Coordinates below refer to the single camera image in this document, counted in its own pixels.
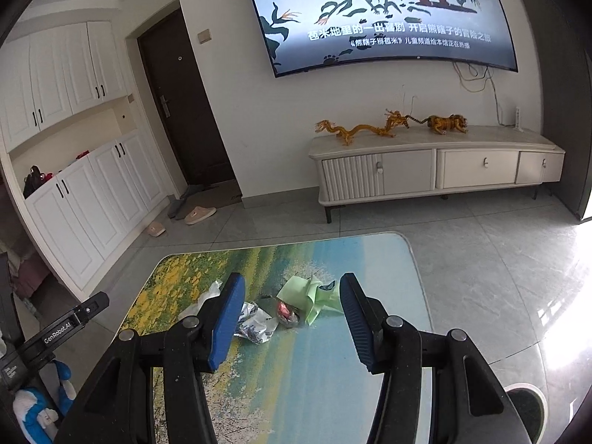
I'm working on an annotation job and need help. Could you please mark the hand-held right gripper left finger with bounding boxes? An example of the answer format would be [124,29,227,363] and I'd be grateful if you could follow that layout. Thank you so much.
[53,272,247,444]

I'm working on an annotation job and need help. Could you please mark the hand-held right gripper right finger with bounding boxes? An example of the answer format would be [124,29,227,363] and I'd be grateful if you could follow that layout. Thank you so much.
[339,273,532,444]

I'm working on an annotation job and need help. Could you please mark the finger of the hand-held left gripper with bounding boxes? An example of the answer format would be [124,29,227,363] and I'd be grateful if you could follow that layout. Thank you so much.
[75,291,112,324]

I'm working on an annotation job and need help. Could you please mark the white black printed wrapper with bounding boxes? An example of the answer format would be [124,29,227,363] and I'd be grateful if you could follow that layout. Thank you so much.
[233,300,279,345]

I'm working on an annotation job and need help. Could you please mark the clear plastic wrapper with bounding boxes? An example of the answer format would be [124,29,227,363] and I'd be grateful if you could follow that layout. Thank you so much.
[178,279,223,321]

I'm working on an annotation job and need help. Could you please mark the light green wrapper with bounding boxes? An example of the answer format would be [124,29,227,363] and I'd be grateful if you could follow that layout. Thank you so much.
[276,274,346,327]

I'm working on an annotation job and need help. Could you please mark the silver wrapper with red inside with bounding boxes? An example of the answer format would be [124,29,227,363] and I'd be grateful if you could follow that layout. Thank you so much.
[276,300,307,330]

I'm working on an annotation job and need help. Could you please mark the round white trash bin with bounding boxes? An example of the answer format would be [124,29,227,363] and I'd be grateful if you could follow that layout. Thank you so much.
[504,383,549,444]

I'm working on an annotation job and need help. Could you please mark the person's left hand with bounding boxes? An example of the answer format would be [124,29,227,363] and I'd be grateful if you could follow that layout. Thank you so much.
[13,359,78,444]

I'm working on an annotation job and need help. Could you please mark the white cabinet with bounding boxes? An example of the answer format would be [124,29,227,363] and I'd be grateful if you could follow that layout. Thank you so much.
[0,21,170,304]

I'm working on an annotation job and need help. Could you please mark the black handbag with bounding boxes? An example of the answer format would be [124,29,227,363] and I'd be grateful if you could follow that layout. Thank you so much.
[21,165,45,198]

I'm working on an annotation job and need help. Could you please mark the white television stand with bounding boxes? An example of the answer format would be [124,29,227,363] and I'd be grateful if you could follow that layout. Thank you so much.
[308,124,566,224]

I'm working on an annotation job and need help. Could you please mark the golden dragon figurine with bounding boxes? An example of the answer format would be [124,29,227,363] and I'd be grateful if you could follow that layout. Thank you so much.
[315,110,413,148]

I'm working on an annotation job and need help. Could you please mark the golden tiger figurine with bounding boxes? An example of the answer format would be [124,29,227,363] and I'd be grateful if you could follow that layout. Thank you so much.
[409,114,469,136]

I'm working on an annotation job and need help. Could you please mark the dark brown door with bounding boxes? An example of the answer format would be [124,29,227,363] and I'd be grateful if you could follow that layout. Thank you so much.
[137,8,239,191]

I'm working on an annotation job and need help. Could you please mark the television cables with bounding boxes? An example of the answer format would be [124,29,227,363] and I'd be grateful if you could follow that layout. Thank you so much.
[450,62,503,127]

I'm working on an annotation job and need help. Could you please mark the wall television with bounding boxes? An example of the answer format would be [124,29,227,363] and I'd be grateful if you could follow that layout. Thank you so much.
[239,0,519,79]

